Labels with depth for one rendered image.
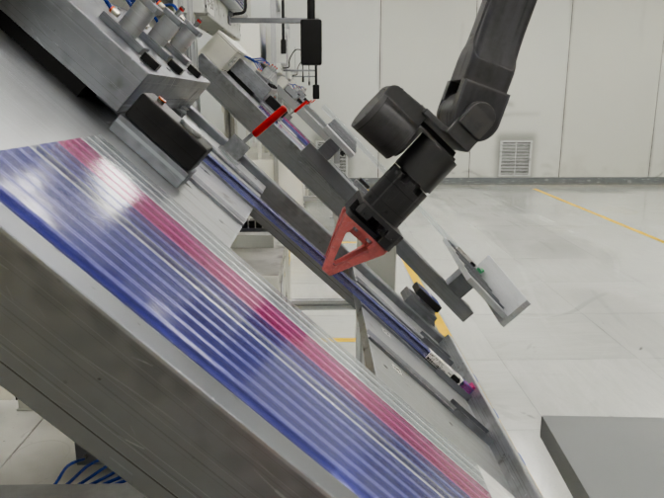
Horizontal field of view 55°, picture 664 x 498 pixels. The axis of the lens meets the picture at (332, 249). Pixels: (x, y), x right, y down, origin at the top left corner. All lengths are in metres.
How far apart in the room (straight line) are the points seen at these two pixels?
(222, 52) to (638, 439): 1.44
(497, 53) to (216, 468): 0.58
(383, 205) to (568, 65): 8.26
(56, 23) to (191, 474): 0.43
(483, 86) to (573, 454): 0.55
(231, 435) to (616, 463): 0.78
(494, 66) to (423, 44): 7.73
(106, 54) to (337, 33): 7.82
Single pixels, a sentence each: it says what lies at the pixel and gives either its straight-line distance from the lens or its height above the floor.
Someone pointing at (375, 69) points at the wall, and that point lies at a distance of 8.41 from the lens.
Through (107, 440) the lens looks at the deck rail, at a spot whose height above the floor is 0.94.
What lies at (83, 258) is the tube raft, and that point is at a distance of 0.34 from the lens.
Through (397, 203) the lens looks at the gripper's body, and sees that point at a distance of 0.76.
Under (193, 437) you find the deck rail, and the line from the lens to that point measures 0.32.
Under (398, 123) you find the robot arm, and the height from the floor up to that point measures 1.07.
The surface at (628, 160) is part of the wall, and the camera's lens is 9.36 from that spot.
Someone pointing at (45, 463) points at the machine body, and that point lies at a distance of 0.99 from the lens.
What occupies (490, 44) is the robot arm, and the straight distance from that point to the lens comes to 0.78.
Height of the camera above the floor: 1.10
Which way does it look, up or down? 13 degrees down
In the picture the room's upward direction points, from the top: straight up
